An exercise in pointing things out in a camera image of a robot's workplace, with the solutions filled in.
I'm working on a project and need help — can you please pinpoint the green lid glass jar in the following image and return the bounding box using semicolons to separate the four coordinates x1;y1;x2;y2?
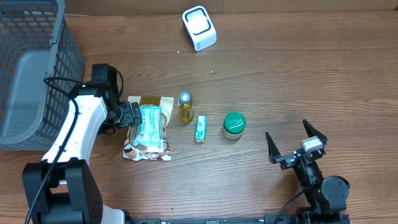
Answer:
222;112;246;140

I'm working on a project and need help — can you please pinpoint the yellow oil bottle silver cap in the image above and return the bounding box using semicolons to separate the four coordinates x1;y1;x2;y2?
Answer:
178;91;194;124

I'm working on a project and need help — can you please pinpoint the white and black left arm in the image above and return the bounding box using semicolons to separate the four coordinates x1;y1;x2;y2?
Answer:
22;81;142;223

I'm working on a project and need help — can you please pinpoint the dark grey plastic basket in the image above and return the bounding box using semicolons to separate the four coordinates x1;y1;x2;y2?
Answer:
1;0;84;151

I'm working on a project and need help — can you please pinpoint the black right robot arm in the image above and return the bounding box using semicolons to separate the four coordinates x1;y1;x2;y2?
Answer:
264;120;351;223

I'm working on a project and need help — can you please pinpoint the brown snack packet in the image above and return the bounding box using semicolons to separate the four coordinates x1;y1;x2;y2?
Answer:
123;96;174;161

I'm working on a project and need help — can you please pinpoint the mint green wet wipes pack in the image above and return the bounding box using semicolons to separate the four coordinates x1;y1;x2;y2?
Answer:
134;106;162;152

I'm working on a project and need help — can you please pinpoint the white barcode scanner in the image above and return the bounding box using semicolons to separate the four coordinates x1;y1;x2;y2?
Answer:
182;6;217;52

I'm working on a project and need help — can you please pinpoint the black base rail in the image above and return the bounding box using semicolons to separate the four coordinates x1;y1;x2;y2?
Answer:
132;213;299;224

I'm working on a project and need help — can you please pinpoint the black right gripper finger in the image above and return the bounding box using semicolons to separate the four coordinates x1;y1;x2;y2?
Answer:
302;119;328;144
266;132;281;164

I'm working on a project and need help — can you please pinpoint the teal Kleenex tissue pack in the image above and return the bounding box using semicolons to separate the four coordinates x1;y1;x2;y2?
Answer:
195;115;206;142

